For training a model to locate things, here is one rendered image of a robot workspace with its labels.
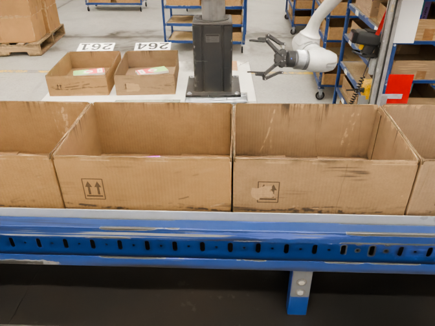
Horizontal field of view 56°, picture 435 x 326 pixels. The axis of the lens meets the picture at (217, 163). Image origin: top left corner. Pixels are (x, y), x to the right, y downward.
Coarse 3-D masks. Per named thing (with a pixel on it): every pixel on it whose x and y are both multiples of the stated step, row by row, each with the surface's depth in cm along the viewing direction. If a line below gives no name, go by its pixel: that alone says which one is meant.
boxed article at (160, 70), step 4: (152, 68) 220; (156, 68) 220; (160, 68) 220; (164, 68) 220; (136, 72) 217; (140, 72) 214; (144, 72) 214; (148, 72) 214; (152, 72) 214; (156, 72) 215; (160, 72) 216; (164, 72) 217
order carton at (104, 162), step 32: (96, 128) 116; (128, 128) 117; (160, 128) 116; (192, 128) 116; (224, 128) 115; (64, 160) 89; (96, 160) 89; (128, 160) 88; (160, 160) 88; (192, 160) 88; (224, 160) 87; (64, 192) 94; (96, 192) 93; (128, 192) 93; (160, 192) 92; (192, 192) 92; (224, 192) 92
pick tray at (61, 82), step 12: (60, 60) 208; (72, 60) 223; (84, 60) 223; (96, 60) 223; (108, 60) 223; (120, 60) 221; (48, 72) 192; (60, 72) 208; (72, 72) 219; (108, 72) 194; (48, 84) 191; (60, 84) 191; (72, 84) 191; (84, 84) 191; (96, 84) 191; (108, 84) 194
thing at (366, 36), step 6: (354, 30) 161; (360, 30) 160; (366, 30) 160; (372, 30) 161; (354, 36) 159; (360, 36) 159; (366, 36) 159; (372, 36) 159; (378, 36) 159; (354, 42) 161; (360, 42) 160; (366, 42) 160; (372, 42) 160; (378, 42) 160; (360, 48) 164; (366, 48) 163; (372, 48) 163; (366, 54) 164
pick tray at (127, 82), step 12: (132, 60) 223; (144, 60) 224; (156, 60) 224; (168, 60) 224; (120, 72) 204; (132, 72) 218; (168, 72) 218; (120, 84) 191; (132, 84) 191; (144, 84) 191; (156, 84) 192; (168, 84) 192
